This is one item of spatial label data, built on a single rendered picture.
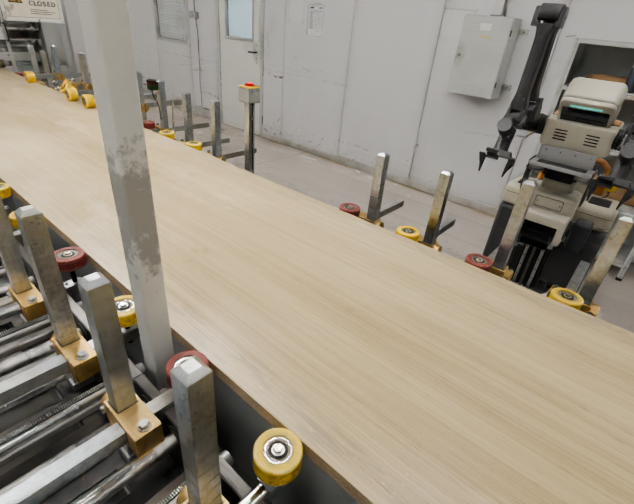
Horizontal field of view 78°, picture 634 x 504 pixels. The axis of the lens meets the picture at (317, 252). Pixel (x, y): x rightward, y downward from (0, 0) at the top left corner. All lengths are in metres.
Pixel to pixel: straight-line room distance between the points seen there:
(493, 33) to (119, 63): 3.44
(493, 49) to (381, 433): 3.45
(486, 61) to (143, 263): 3.45
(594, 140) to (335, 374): 1.63
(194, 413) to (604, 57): 3.74
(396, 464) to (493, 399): 0.26
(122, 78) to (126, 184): 0.16
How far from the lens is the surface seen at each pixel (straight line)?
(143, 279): 0.80
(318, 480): 0.87
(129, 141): 0.70
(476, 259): 1.31
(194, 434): 0.55
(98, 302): 0.68
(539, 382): 0.96
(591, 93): 2.06
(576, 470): 0.85
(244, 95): 1.92
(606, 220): 2.45
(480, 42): 3.91
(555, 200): 2.18
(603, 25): 3.94
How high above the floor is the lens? 1.50
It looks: 30 degrees down
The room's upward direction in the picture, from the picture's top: 6 degrees clockwise
